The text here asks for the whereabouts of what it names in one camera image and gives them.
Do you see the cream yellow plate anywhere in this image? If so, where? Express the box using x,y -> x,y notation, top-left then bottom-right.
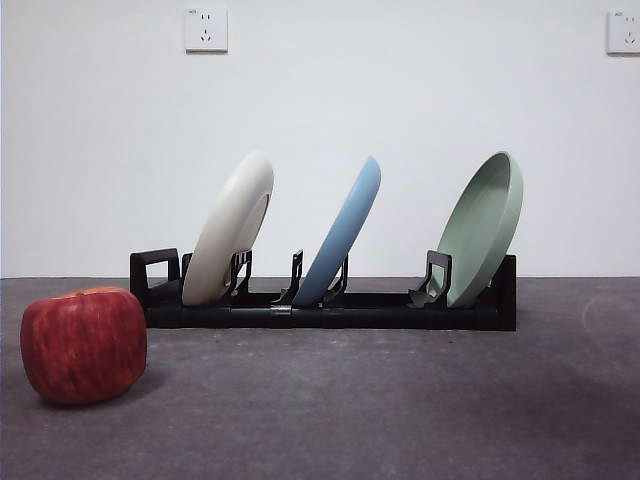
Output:
181,149 -> 276,307

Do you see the red apple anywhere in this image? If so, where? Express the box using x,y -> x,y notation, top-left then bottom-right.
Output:
19,285 -> 149,406

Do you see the blue plate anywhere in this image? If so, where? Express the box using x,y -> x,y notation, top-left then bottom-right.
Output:
291,155 -> 383,307

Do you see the black plate rack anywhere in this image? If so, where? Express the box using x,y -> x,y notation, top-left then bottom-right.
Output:
129,247 -> 518,332

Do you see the green plate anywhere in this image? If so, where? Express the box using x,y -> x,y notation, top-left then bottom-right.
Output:
436,151 -> 526,309

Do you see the white wall socket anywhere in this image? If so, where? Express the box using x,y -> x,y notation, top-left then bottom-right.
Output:
185,5 -> 230,54
606,8 -> 640,56

